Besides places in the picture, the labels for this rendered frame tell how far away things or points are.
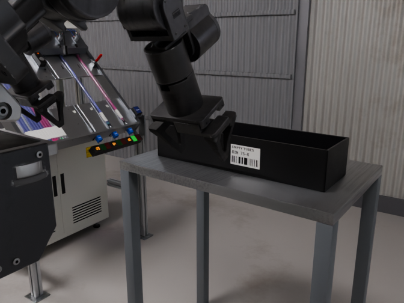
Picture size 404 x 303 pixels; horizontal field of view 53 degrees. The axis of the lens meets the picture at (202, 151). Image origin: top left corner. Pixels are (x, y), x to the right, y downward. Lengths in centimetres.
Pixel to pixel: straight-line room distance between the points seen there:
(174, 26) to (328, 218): 60
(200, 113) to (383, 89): 244
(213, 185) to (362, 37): 207
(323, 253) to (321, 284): 8
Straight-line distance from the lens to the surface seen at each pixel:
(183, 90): 58
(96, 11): 44
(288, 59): 308
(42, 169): 57
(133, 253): 143
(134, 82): 393
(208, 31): 61
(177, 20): 54
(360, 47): 298
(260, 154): 113
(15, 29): 40
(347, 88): 301
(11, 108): 41
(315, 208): 98
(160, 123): 65
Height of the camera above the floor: 118
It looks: 16 degrees down
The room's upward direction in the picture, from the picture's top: straight up
